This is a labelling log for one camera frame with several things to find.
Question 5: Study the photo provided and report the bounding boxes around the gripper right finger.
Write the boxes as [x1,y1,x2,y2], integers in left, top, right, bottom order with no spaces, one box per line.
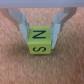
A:
[50,7,77,47]

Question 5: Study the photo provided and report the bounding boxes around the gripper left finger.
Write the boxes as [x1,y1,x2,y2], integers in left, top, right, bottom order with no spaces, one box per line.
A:
[5,7,31,43]

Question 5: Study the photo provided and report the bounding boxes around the yellow block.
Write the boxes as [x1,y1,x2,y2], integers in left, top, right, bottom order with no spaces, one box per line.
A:
[27,26,54,56]

